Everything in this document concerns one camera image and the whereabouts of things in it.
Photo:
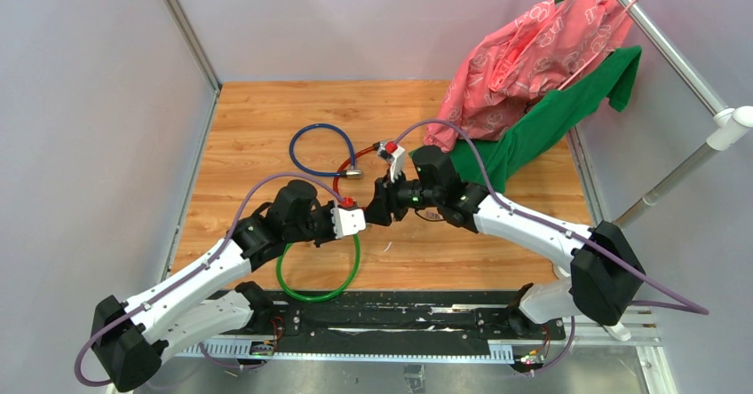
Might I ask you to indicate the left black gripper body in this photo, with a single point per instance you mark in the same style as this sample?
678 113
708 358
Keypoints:
320 227

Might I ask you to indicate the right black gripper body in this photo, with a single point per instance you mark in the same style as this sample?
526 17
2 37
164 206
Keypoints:
403 194

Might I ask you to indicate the green cable lock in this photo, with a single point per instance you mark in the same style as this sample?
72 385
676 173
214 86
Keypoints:
328 291

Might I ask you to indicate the blue cable lock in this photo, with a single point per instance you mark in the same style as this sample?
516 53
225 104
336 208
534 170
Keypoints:
319 138

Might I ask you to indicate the red cable lock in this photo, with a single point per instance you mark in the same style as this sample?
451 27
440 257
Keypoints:
372 167

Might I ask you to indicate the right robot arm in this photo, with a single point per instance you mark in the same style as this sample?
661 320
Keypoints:
600 263

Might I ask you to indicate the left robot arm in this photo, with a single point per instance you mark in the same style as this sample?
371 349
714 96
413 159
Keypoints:
133 338

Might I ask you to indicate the green t-shirt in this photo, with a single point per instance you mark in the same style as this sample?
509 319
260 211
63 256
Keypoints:
509 138

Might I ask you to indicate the pink patterned garment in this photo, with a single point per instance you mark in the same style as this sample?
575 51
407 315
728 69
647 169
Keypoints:
538 51

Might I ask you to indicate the pink clothes hanger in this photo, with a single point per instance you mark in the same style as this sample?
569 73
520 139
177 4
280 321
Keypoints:
600 46

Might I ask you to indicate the metal clothes rack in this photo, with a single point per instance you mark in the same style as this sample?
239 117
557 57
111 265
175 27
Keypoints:
686 207

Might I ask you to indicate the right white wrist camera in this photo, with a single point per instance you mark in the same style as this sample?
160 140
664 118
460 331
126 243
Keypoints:
394 154

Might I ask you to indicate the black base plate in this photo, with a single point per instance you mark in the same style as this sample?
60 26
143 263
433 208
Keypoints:
463 326

